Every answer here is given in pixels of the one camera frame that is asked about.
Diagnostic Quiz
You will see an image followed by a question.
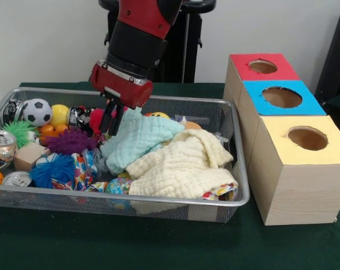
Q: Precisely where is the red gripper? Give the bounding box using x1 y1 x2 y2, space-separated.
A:
90 60 154 137

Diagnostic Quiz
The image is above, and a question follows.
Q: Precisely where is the mint green waffle cloth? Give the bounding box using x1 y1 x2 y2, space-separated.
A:
99 108 186 176

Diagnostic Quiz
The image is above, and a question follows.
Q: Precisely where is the crushed clear plastic bottle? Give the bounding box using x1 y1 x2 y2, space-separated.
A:
82 148 109 178

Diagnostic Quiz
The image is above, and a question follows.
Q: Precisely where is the green spiky toy with eyes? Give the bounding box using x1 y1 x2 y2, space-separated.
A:
1 120 40 147

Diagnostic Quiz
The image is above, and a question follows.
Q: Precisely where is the wooden box with three holes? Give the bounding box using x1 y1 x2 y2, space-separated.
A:
222 53 340 226

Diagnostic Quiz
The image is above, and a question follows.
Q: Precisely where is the purple spiky ball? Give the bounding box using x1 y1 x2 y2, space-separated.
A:
42 129 98 155

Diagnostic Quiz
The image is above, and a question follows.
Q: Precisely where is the colourful globe ball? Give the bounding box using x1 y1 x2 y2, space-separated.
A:
105 177 133 195

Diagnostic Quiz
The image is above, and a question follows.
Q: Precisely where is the white and black soccer ball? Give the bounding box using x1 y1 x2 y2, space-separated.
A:
23 97 53 126

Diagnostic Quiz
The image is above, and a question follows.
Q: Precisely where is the blue spiky toy with eyes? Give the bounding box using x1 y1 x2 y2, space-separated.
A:
29 154 77 188

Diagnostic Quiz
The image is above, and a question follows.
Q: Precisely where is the cream yellow waffle cloth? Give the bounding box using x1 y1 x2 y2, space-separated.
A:
125 129 239 199

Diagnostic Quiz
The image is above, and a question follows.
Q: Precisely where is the small wooden cube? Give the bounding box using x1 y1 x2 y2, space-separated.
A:
14 142 51 172

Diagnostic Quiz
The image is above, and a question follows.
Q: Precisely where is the crushed silver can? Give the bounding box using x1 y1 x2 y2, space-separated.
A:
0 130 19 169

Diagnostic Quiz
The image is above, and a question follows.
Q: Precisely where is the dark green table cloth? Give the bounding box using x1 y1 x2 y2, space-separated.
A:
0 82 340 270

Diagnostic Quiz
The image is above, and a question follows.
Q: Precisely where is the silver wire mesh bin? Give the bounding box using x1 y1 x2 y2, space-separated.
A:
0 87 250 224

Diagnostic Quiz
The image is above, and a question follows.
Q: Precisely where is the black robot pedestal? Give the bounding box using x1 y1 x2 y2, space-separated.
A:
98 0 217 83

